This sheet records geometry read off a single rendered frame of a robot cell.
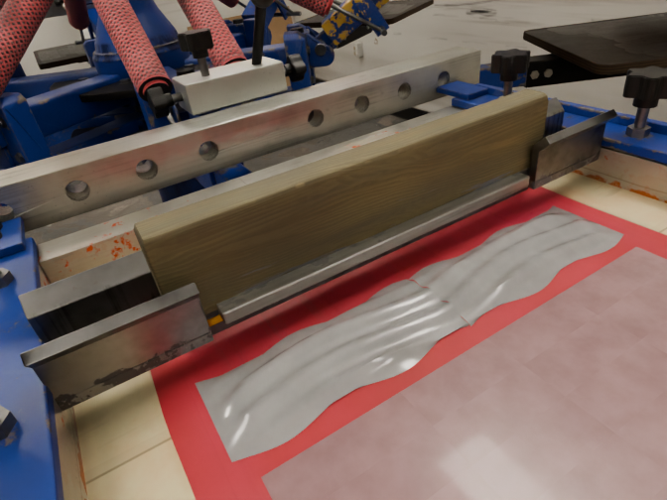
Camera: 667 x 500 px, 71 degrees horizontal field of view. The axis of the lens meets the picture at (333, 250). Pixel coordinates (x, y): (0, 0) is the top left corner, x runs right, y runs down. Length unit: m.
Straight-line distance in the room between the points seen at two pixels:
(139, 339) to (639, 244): 0.39
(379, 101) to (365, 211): 0.30
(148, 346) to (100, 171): 0.25
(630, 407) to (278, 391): 0.20
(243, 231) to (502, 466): 0.20
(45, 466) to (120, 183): 0.32
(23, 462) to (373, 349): 0.20
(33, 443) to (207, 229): 0.14
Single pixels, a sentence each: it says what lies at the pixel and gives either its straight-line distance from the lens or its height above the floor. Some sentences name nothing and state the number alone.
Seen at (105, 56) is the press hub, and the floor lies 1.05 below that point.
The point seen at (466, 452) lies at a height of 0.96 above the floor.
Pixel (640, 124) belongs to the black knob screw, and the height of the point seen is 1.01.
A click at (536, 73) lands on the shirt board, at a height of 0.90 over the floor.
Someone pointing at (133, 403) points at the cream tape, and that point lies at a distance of 0.35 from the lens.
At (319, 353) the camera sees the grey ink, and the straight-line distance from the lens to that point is 0.33.
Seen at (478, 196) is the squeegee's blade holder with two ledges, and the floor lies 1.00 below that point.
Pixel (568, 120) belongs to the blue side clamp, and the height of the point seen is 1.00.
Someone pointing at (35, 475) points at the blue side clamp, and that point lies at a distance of 0.28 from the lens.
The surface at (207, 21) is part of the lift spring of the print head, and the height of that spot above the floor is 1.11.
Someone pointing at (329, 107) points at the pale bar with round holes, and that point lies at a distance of 0.59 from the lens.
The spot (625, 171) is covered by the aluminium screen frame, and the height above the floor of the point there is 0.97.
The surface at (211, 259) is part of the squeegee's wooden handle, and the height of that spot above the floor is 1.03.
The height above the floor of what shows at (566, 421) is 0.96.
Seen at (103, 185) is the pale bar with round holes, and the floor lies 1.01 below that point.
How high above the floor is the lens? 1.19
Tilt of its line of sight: 33 degrees down
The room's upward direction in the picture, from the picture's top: 8 degrees counter-clockwise
